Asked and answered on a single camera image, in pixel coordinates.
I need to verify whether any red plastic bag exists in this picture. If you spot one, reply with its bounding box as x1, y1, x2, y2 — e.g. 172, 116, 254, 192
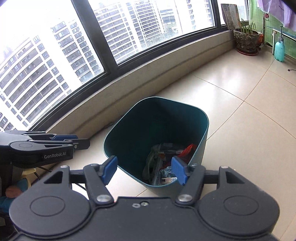
178, 144, 197, 163

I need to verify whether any green grid curtain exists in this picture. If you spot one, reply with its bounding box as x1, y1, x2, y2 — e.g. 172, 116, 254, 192
248, 1, 296, 59

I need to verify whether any dark green trash bin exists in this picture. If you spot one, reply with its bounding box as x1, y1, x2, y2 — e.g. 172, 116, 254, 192
104, 96, 209, 198

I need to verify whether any white metal rack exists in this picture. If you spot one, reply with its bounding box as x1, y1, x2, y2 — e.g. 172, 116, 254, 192
268, 26, 296, 55

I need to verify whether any grey plastic bag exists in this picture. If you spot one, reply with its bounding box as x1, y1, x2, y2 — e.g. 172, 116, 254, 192
160, 166, 176, 178

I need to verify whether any purple hanging garment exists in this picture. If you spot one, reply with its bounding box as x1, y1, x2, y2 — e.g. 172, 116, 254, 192
257, 0, 296, 31

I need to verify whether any potted green plant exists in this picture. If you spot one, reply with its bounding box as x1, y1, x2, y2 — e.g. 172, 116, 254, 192
233, 19, 260, 55

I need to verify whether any teal spray bottle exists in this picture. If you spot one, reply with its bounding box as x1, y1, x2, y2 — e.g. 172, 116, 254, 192
274, 25, 285, 62

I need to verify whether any gloved left hand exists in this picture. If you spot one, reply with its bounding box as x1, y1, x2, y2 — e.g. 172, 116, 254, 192
0, 178, 29, 213

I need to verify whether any black window frame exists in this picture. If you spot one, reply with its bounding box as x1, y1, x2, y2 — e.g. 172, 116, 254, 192
1, 1, 233, 136

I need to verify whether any leaning wooden board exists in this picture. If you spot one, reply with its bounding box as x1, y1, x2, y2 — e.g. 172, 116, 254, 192
221, 4, 241, 30

